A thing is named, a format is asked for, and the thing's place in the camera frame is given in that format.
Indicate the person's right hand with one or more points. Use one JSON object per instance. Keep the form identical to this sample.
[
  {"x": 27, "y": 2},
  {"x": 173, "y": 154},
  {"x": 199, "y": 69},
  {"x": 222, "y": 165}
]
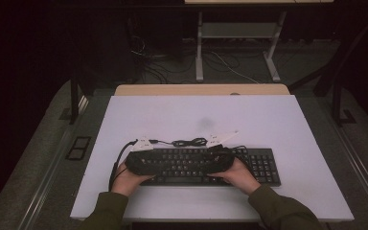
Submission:
[{"x": 239, "y": 177}]

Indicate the white metal desk frame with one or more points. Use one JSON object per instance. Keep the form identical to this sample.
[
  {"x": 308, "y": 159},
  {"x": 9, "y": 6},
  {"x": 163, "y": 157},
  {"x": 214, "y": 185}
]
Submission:
[{"x": 199, "y": 48}]

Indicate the black floor socket frame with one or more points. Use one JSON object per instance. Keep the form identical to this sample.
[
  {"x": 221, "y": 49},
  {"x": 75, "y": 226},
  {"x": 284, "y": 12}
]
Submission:
[{"x": 78, "y": 148}]

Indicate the black metal stand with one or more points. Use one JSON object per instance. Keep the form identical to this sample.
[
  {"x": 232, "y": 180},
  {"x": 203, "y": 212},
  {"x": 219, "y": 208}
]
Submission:
[
  {"x": 337, "y": 102},
  {"x": 74, "y": 99}
]

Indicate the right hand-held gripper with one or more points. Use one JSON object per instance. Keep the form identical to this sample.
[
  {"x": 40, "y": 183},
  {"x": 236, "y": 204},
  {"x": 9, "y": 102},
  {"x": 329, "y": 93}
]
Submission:
[{"x": 220, "y": 159}]

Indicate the black computer keyboard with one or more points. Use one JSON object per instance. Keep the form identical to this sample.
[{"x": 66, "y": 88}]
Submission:
[{"x": 191, "y": 159}]

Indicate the person's left hand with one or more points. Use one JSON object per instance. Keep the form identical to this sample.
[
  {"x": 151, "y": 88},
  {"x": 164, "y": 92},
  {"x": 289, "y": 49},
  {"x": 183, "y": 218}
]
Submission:
[{"x": 126, "y": 183}]

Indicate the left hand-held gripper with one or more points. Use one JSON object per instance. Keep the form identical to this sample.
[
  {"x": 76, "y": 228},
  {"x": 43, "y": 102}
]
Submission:
[{"x": 140, "y": 163}]

